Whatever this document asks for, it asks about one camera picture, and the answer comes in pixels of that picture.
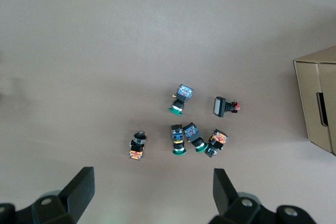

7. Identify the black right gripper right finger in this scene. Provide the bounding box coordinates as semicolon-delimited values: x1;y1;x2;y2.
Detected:
208;168;318;224

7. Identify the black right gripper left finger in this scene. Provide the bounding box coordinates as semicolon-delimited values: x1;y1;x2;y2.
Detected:
0;166;96;224

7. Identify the green push button blue block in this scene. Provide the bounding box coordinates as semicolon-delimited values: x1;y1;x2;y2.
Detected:
182;121;208;154
167;83;194;116

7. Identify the green push button yellow band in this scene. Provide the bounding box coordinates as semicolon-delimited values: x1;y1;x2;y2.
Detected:
170;123;187;155

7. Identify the black rectangular white-lens button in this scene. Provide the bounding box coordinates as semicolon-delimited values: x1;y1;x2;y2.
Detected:
212;95;241;119

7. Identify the brown cardboard box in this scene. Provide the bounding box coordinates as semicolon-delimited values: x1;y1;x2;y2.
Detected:
293;45;336;156

